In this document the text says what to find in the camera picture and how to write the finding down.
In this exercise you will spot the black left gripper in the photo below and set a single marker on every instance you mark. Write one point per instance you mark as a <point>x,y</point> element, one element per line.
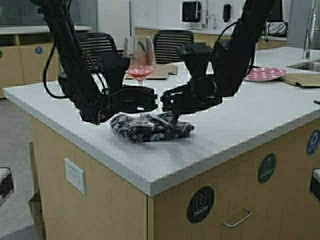
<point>132,99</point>

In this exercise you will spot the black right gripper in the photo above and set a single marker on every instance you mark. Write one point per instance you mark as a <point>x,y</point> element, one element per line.
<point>190,98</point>

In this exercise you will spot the black white patterned cloth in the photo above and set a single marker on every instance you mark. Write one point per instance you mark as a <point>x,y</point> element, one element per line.
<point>149,127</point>

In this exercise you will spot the wine glass with pink liquid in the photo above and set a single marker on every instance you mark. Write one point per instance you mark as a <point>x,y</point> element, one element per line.
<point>139,49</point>

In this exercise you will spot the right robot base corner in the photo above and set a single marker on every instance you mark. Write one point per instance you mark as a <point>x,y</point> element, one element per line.
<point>315,183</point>

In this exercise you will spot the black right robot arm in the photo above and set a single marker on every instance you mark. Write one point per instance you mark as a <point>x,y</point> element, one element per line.
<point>217,72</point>

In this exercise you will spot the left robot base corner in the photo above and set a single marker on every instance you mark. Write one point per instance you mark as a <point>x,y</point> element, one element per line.
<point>6,184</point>

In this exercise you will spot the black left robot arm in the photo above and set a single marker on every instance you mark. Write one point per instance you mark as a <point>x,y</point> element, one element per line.
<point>95,105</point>

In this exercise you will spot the right black mesh chair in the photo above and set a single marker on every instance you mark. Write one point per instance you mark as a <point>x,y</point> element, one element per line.
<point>166,42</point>

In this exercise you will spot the black mesh chair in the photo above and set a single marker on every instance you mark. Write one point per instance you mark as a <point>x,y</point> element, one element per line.
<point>166,42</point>
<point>93,46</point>

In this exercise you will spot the left black mesh chair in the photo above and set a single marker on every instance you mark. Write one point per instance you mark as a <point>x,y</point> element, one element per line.
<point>93,46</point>

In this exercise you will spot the pink polka dot plate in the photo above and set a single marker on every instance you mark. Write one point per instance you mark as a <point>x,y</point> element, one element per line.
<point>263,74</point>

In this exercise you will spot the chrome pull-down kitchen faucet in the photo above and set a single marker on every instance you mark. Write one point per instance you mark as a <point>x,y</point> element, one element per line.
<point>207,15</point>

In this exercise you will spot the white island outlet plate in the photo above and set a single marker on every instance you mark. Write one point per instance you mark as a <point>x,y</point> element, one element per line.
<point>75,175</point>

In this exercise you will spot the green compost sticker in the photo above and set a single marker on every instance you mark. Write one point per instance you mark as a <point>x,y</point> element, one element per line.
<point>267,168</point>

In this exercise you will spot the black paper towel dispenser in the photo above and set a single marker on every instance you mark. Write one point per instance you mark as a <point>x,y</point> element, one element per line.
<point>191,11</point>

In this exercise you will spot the wooden recycling cabinet counter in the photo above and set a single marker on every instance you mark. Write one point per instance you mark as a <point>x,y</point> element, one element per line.
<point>24,51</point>

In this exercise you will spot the blue recycling sticker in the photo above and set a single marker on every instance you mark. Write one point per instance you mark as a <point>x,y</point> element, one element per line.
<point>313,142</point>

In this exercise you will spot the island steel sink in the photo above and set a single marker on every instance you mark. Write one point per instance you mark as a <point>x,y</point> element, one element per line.
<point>311,65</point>

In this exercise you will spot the island chrome faucet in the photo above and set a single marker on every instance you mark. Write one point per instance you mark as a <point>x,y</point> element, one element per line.
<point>309,33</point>

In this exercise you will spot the metal drawer handle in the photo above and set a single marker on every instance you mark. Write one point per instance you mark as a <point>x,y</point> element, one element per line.
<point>237,218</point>

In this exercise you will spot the black wall soap dispenser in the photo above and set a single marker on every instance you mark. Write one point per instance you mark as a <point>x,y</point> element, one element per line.
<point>227,10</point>

